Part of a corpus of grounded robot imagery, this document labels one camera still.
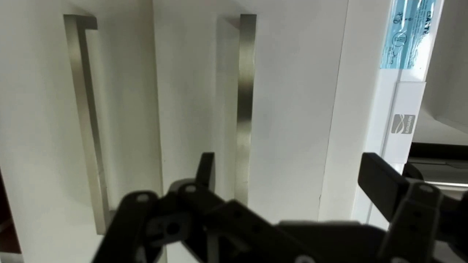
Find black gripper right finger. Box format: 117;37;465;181
357;152;468;263

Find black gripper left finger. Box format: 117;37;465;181
92;152;313;263

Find brushed steel drawer handle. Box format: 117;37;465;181
63;13;114;237
216;13;259;206

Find white cabinet doors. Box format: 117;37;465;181
152;0;351;231

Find white box with blue label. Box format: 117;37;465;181
377;0;445;167

